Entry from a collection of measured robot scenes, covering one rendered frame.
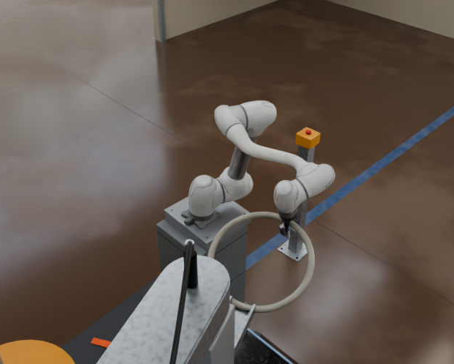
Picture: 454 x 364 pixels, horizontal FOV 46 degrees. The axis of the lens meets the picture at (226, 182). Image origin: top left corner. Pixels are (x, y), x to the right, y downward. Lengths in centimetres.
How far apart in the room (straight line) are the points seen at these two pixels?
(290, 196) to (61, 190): 311
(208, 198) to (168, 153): 232
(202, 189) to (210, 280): 139
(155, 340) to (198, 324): 13
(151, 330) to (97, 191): 344
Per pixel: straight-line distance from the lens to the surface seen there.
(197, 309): 159
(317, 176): 230
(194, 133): 559
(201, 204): 304
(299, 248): 423
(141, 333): 156
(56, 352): 105
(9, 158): 559
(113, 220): 457
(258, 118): 265
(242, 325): 233
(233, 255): 331
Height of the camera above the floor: 297
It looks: 37 degrees down
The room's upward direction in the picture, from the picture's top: straight up
